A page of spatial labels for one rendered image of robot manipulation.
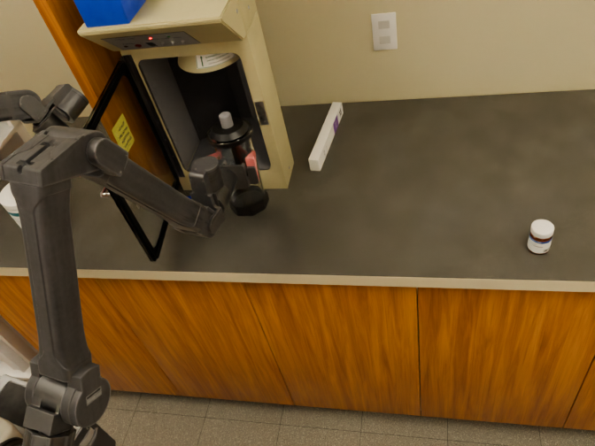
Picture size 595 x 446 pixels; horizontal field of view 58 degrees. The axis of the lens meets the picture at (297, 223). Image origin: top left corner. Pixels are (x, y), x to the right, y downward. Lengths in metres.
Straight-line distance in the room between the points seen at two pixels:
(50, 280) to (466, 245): 0.91
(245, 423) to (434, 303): 1.06
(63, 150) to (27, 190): 0.07
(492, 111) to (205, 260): 0.94
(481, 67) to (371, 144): 0.41
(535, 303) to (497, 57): 0.74
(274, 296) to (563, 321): 0.73
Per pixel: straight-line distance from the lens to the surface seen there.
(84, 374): 0.88
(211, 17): 1.12
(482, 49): 1.73
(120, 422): 2.40
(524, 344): 1.57
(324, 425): 2.14
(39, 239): 0.80
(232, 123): 1.26
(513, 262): 1.31
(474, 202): 1.43
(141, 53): 1.37
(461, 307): 1.42
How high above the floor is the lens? 1.96
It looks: 46 degrees down
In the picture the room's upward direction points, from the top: 15 degrees counter-clockwise
